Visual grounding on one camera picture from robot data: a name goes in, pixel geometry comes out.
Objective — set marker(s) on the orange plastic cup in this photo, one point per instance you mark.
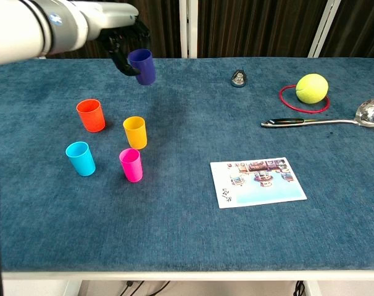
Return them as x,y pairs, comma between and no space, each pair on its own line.
92,118

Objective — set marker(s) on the blue velvet table cloth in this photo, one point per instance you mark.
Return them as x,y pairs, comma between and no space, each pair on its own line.
181,222

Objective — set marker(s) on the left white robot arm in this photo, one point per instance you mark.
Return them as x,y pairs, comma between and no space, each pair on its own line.
26,31

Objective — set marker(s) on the white upright frame post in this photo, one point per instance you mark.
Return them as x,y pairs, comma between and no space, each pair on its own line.
188,27

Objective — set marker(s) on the dark blue plastic cup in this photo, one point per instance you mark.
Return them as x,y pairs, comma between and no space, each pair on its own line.
145,69

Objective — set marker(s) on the illustrated postcard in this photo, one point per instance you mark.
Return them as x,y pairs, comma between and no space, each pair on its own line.
261,194

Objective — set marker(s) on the white slanted frame post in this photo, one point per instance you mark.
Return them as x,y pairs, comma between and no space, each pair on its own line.
324,27

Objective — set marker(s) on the pink plastic cup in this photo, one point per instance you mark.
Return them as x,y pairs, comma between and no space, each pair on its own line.
132,171

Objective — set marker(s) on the yellow tennis ball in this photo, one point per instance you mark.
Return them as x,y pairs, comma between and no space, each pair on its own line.
313,88

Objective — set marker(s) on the yellow plastic cup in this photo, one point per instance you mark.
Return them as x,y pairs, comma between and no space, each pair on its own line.
136,135

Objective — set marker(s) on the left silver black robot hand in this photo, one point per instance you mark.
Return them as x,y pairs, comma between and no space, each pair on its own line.
113,18

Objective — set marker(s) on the cyan plastic cup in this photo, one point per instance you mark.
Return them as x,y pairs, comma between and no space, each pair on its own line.
82,163

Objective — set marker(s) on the white table frame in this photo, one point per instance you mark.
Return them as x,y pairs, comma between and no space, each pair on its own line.
187,276

